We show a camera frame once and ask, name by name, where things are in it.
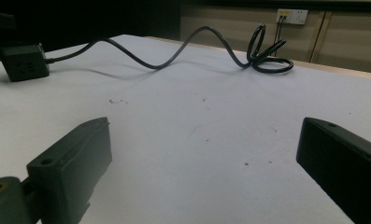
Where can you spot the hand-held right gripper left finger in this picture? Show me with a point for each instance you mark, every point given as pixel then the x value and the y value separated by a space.
pixel 68 161

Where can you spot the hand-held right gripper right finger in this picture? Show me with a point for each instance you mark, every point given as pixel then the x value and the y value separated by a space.
pixel 345 161

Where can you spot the black power strip cube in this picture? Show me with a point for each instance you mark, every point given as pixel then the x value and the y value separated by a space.
pixel 24 63

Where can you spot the white wall socket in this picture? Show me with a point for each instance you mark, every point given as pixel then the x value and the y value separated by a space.
pixel 292 16

